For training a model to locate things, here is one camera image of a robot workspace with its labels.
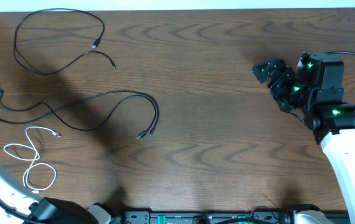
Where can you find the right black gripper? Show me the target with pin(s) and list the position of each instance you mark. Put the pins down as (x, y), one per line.
(275, 86)

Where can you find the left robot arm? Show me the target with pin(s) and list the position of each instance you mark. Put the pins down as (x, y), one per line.
(20, 205)

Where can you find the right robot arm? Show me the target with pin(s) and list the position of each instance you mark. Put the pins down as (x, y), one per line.
(316, 88)

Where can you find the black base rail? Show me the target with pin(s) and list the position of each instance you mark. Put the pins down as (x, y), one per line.
(144, 217)

